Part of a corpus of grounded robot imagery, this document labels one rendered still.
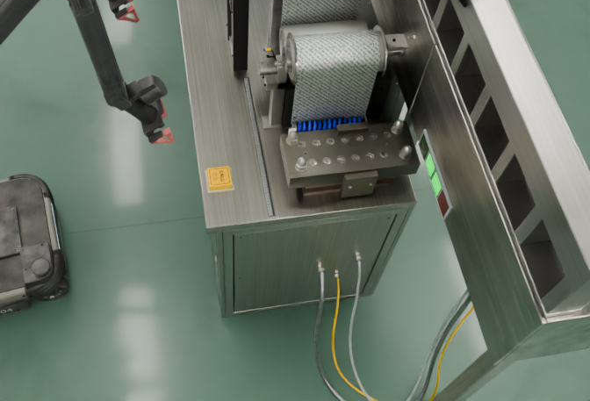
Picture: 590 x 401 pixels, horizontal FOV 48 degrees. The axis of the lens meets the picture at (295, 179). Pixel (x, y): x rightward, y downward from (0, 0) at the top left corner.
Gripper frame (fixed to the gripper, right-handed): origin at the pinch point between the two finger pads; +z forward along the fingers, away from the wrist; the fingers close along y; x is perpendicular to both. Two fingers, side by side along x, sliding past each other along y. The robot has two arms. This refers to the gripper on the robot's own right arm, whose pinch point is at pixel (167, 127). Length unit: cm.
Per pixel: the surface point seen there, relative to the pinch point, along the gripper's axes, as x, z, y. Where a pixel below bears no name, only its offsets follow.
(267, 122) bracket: -21.7, 27.8, 3.2
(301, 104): -37.4, 13.3, -7.3
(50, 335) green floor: 104, 62, -12
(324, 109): -42.0, 19.8, -8.4
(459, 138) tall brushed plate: -72, 2, -46
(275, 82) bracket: -33.6, 8.7, 1.3
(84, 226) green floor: 85, 72, 33
